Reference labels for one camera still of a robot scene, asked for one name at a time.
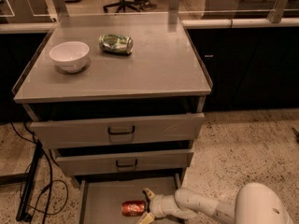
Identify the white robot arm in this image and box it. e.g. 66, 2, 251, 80
136, 182, 294, 224

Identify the top grey drawer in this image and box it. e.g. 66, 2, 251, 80
31, 113, 205, 148

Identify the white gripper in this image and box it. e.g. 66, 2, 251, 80
136, 188, 178, 224

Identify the green soda can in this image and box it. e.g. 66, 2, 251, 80
98, 34, 134, 55

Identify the black floor cable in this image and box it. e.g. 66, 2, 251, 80
10, 121, 69, 224

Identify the middle grey drawer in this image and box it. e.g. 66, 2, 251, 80
56, 149, 193, 175

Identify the grey background cabinet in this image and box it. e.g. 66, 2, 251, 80
203, 0, 277, 20

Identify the bottom grey drawer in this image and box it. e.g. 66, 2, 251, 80
76, 171, 181, 224

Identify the grey drawer cabinet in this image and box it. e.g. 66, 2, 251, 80
12, 12, 214, 185

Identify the grey drawer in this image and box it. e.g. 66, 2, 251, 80
76, 171, 181, 224
31, 113, 205, 148
56, 149, 193, 175

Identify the red coke can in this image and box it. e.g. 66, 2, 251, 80
121, 201, 146, 217

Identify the black metal floor bar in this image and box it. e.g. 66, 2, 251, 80
16, 142, 42, 222

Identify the white bowl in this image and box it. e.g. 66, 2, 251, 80
50, 41, 90, 73

